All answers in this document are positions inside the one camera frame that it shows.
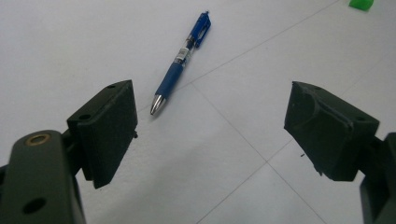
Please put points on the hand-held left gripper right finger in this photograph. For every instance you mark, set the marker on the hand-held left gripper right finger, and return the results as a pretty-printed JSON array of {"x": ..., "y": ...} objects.
[{"x": 330, "y": 137}]

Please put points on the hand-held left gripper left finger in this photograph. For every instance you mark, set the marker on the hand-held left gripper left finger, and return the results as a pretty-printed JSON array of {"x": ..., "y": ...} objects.
[{"x": 106, "y": 137}]

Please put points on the green highlighter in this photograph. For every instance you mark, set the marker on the green highlighter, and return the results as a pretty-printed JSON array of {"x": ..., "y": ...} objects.
[{"x": 361, "y": 3}]

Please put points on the blue pen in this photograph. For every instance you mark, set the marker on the blue pen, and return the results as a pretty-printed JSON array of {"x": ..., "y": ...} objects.
[{"x": 171, "y": 79}]

